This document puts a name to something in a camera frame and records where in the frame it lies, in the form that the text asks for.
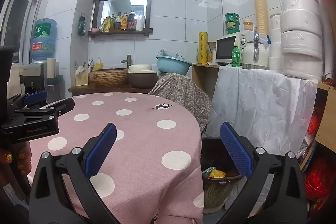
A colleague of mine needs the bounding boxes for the pink polka dot tablecloth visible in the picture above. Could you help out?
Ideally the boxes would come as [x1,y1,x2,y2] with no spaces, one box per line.
[28,92,208,224]

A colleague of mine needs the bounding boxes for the grey plastic bag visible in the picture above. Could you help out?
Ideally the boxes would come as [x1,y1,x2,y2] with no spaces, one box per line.
[158,49,184,59]

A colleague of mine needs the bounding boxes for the blue water jug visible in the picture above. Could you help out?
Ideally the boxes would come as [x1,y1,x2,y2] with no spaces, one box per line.
[31,18,58,63]

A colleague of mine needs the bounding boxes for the cream thermos jug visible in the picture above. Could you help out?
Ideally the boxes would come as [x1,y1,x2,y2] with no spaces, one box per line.
[241,30,269,70]

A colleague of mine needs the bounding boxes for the green instant noodle bowl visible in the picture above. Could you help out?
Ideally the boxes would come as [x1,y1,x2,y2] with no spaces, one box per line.
[226,22,241,35]
[225,13,240,24]

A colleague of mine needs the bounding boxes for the floral cloth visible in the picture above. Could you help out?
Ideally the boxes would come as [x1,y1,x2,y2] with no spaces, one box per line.
[148,73,213,132]

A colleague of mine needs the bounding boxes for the white cloth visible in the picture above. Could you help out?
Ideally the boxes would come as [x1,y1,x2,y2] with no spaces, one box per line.
[205,65,319,161]

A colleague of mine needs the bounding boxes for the jar with yellow lid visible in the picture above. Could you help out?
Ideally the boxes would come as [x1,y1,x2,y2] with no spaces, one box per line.
[243,19,256,31]

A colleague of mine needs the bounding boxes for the green soda bottle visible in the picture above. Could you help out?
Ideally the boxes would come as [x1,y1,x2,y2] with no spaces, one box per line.
[231,43,241,67]

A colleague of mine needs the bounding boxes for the window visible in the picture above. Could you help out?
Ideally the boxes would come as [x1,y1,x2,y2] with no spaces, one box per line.
[0,0,44,67]

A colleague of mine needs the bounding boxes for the person's left hand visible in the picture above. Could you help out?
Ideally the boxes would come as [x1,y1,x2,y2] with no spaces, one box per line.
[0,144,32,188]

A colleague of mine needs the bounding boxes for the blue plastic basin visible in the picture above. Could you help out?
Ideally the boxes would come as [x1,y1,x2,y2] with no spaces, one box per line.
[156,55,193,75]

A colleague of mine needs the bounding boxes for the stack of white foam containers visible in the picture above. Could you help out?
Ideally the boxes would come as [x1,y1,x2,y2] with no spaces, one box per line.
[268,0,326,81]

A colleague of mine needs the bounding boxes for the dark wooden counter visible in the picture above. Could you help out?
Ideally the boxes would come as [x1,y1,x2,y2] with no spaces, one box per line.
[68,82,155,96]

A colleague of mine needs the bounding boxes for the red decorations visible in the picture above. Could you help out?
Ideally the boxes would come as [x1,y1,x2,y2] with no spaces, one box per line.
[304,98,336,203]

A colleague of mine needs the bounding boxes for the row of condiment bottles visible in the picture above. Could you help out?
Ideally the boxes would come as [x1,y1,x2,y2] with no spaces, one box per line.
[101,9,146,32]

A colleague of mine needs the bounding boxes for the yellow snack wrapper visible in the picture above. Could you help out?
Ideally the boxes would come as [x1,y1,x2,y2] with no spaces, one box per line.
[209,169,226,179]

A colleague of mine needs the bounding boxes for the stack of paper cups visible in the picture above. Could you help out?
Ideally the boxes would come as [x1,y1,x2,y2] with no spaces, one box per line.
[252,0,270,35]

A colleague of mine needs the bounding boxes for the yellow wrap roll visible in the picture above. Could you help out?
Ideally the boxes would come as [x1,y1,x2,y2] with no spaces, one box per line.
[198,32,208,65]

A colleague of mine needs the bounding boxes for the yellow tissue holder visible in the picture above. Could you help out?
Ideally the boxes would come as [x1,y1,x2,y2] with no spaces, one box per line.
[75,67,90,86]

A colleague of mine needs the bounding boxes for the beige cup sleeve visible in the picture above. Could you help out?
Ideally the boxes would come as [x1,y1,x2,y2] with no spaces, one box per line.
[47,57,57,85]

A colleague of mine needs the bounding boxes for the wooden cabinet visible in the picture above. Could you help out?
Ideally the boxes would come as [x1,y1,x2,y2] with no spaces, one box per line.
[192,63,221,101]

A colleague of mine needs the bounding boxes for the dark trash bin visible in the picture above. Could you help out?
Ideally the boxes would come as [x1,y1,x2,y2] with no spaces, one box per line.
[201,136,252,214]

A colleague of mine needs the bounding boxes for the metal faucet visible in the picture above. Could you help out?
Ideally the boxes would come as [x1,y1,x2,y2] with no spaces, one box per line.
[121,55,132,69]

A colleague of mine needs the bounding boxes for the glass storage jar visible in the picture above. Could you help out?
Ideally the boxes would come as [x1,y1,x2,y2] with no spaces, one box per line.
[207,42,217,63]

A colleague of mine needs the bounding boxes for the wooden framed mirror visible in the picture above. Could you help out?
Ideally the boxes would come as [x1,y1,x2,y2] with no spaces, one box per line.
[88,0,155,38]

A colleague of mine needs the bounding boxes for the white microwave oven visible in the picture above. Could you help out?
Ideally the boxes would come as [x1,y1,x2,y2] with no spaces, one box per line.
[216,31,259,65]

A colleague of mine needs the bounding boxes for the green hanging packet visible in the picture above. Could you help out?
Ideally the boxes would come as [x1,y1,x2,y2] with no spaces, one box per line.
[78,15,87,36]

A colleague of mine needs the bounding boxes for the brown cooker with cream lid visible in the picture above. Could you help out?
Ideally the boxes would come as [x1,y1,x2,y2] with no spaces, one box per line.
[128,64,158,88]

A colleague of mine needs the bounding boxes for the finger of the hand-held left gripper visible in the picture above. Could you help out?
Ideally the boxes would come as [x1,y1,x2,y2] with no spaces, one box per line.
[16,97,75,122]
[8,91,48,111]

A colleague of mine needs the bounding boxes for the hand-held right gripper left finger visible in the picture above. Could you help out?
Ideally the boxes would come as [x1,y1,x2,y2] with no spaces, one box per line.
[29,123,124,224]

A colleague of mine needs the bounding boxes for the wicker basin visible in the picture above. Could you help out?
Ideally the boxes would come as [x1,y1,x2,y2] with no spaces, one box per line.
[92,68,129,86]

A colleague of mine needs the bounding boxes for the water dispenser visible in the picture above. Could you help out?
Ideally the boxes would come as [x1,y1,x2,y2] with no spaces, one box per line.
[20,63,45,98]

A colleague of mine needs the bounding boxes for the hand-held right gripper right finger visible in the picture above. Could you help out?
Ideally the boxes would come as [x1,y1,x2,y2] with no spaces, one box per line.
[220,122,307,224]

